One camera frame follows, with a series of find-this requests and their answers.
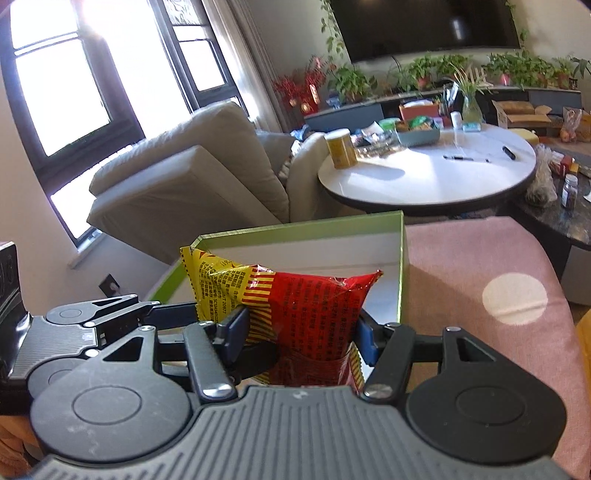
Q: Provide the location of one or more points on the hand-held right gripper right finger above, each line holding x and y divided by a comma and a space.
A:
365, 337

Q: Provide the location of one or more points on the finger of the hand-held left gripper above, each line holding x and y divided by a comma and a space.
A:
171, 314

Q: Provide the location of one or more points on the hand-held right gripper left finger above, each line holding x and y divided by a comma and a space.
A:
236, 328

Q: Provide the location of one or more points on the red yellow striped snack packet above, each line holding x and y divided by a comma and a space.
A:
304, 304

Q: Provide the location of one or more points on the green cardboard box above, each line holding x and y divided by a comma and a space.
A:
323, 249

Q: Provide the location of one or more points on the beige armchair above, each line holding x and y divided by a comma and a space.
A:
184, 184

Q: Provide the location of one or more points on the round white table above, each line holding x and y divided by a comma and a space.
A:
415, 177

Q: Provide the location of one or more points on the yellow can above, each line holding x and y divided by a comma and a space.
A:
341, 150

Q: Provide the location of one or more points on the thin pen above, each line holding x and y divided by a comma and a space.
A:
461, 158

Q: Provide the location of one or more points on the grey-blue snack basket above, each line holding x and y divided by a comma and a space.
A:
418, 136

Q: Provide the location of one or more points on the dark marble table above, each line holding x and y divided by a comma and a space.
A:
554, 221

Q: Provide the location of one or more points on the grey television cabinet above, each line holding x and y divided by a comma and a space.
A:
351, 114

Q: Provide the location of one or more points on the orange box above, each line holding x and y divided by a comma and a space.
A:
418, 111

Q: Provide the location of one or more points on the black marker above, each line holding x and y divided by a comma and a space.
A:
509, 153

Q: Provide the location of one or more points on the small white bottle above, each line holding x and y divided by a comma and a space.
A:
456, 121

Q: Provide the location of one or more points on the clear plastic bag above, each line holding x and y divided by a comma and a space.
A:
542, 180

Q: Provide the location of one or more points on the dark framed window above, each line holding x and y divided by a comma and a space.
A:
60, 92

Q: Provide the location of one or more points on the red flower plant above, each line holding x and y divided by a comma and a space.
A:
295, 87

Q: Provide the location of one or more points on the jar with dark contents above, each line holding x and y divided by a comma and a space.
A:
569, 194

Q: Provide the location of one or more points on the glass vase with grass plant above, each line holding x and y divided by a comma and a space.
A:
472, 110

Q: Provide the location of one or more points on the bushy green potted plant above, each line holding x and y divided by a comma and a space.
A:
353, 83

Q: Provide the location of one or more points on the light curtain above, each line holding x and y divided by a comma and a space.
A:
240, 55

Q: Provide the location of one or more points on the open cardboard box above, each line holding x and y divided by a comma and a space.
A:
519, 115

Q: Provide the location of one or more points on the green plant in red pot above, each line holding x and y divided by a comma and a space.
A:
422, 71

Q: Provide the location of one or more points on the green plant in brown pot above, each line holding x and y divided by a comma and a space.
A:
455, 64

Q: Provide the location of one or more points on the plastic bag with fruit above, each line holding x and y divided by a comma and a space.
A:
575, 124

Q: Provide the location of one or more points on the hanging vine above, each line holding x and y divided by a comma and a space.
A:
332, 32

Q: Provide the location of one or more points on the wide green potted plant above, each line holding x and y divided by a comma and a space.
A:
517, 69

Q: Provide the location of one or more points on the small green potted plant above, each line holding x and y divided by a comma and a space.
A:
565, 71

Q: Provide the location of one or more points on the wall outlet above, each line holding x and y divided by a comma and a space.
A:
111, 285

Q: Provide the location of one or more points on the wall television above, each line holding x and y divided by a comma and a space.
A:
415, 27

